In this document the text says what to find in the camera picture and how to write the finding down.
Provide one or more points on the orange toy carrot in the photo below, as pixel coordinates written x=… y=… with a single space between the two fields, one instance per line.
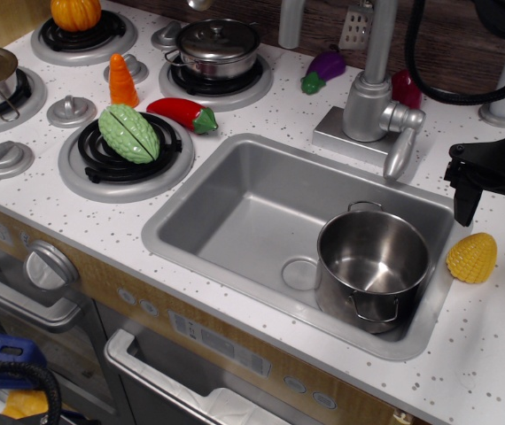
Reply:
x=121 y=84

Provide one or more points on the hanging silver spoon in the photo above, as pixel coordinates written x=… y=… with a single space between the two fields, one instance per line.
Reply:
x=200 y=5

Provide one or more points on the front left black burner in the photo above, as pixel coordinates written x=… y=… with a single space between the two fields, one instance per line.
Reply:
x=24 y=108

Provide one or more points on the purple toy eggplant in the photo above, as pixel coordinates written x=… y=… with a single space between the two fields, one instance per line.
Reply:
x=324 y=67

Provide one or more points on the silver dishwasher door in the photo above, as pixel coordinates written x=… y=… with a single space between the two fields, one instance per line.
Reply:
x=168 y=384

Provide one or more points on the orange toy pumpkin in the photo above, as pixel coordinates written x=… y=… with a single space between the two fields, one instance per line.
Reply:
x=76 y=15

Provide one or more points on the black burner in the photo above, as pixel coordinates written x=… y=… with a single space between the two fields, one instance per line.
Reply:
x=112 y=34
x=24 y=108
x=219 y=95
x=92 y=169

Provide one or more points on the silver stove knob middle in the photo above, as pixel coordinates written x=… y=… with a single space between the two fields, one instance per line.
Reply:
x=71 y=112

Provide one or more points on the lidded steel pot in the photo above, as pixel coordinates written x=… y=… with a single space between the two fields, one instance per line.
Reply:
x=215 y=49

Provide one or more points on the red toy chili pepper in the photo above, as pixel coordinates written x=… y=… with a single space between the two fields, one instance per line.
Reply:
x=191 y=115

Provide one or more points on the silver stove knob carrot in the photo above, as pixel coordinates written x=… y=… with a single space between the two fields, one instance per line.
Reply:
x=135 y=68

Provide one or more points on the red toy bell pepper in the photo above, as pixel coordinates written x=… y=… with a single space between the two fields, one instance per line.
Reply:
x=405 y=91

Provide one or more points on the front right black burner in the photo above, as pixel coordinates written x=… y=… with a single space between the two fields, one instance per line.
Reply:
x=92 y=169

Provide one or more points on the grey curved pipe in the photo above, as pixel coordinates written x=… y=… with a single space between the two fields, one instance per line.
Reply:
x=290 y=23

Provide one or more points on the silver oven dial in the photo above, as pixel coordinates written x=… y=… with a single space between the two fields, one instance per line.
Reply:
x=47 y=268

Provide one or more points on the yellow toy corn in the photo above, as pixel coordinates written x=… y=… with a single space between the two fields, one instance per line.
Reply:
x=473 y=259

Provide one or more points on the silver stove knob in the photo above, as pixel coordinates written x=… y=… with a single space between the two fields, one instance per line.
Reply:
x=71 y=112
x=15 y=159
x=165 y=38

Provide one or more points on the grey toy sink basin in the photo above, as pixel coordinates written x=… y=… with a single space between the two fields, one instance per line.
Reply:
x=249 y=218

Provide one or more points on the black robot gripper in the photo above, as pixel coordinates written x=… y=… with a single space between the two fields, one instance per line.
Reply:
x=475 y=167

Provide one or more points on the silver toy grater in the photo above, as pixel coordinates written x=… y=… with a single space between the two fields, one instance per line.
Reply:
x=357 y=26

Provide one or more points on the silver stove knob back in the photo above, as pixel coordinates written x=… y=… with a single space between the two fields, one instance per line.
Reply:
x=165 y=38

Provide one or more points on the back left black burner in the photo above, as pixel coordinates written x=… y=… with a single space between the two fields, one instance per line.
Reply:
x=112 y=34

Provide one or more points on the silver oven door handle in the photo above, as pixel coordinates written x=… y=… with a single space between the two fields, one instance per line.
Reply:
x=57 y=318

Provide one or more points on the back right black burner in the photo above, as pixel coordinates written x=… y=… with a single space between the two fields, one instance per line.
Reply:
x=219 y=95

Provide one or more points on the silver toy faucet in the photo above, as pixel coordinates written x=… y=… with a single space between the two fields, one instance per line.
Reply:
x=372 y=126

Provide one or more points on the green toy bitter gourd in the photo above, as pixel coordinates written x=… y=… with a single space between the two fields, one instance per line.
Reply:
x=129 y=134

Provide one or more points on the open steel pot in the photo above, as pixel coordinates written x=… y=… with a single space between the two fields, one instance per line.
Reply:
x=370 y=265

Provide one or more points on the silver stove knob front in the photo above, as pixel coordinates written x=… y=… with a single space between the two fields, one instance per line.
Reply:
x=15 y=159

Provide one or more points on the blue clamp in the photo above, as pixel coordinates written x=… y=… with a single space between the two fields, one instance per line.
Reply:
x=19 y=350

